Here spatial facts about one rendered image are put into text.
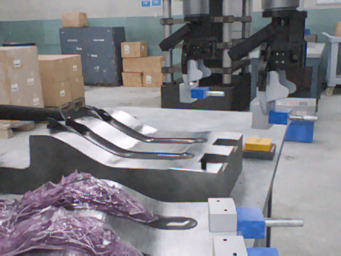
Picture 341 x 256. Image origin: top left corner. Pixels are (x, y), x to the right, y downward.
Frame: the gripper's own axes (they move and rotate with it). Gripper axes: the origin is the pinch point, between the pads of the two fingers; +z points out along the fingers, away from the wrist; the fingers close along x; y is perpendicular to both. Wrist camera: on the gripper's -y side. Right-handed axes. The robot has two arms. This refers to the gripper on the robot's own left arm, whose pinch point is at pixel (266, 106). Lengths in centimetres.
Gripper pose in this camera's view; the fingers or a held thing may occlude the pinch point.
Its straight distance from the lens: 90.2
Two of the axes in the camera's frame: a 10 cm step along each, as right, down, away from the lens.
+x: 4.8, -2.4, 8.4
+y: 8.8, 1.0, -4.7
